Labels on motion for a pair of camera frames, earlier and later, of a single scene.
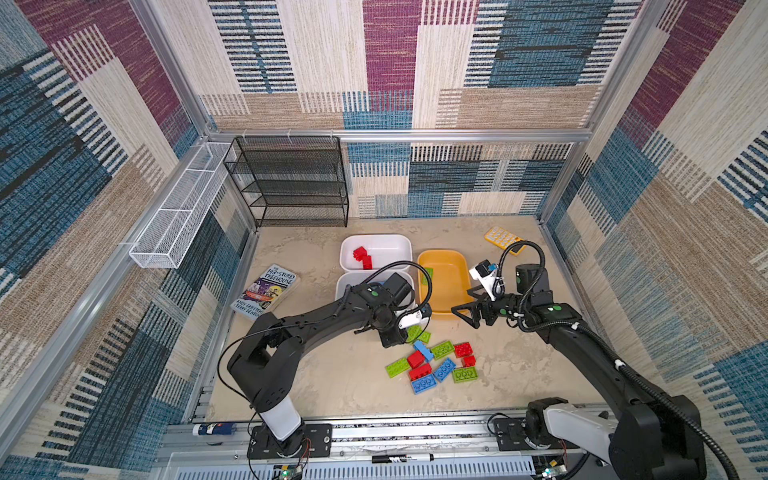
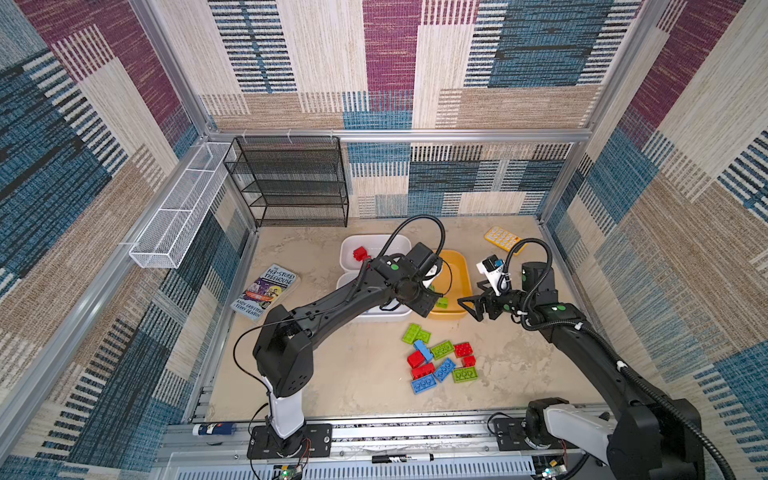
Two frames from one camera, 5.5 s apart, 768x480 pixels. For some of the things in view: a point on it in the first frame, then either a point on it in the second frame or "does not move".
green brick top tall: x=413 y=332 does not move
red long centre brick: x=420 y=371 does not move
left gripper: x=388 y=340 to x=427 y=303
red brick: x=359 y=253 does not move
